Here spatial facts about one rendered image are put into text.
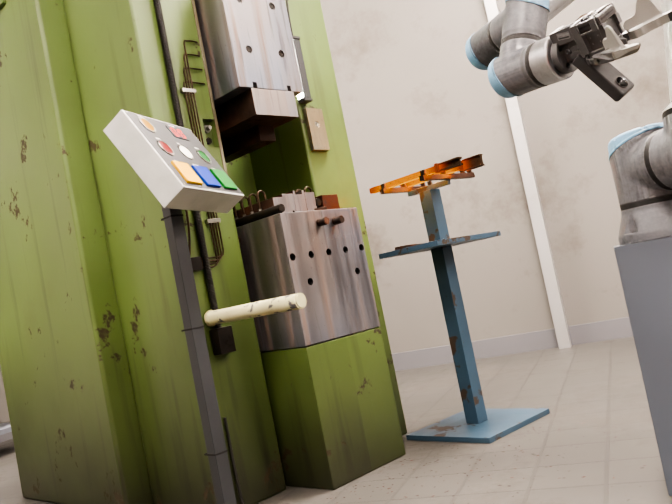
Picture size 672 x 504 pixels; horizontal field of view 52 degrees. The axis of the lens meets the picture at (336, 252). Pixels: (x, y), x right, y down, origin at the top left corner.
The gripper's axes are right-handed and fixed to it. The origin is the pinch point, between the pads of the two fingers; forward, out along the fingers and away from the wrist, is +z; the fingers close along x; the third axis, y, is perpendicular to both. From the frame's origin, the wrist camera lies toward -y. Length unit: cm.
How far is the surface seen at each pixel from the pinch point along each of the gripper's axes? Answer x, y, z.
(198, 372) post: -69, -29, -116
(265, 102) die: 11, 22, -145
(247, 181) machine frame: 13, -2, -196
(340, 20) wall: 210, 39, -336
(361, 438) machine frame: -34, -88, -132
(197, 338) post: -64, -21, -117
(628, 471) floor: -7, -108, -53
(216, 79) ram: 4, 38, -154
